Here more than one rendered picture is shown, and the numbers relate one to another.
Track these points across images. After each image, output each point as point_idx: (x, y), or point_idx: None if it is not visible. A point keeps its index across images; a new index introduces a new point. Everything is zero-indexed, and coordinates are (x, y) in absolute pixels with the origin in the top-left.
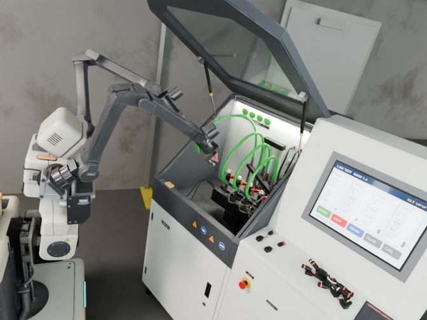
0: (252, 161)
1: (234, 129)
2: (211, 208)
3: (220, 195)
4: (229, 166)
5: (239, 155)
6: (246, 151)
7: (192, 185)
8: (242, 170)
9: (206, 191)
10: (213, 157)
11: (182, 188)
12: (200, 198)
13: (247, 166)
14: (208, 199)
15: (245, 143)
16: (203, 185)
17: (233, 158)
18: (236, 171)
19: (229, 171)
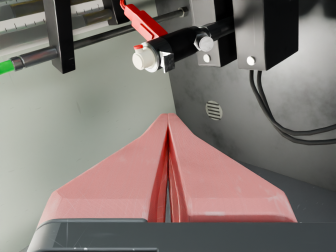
0: (31, 53)
1: (14, 220)
2: (311, 31)
3: (271, 2)
4: (132, 137)
5: (76, 136)
6: (39, 122)
7: (271, 171)
8: (107, 90)
9: (252, 119)
10: (209, 210)
11: (319, 182)
12: (300, 105)
13: (70, 60)
14: (274, 84)
15: (18, 147)
16: (237, 146)
17: (102, 144)
18: (124, 105)
19: (143, 58)
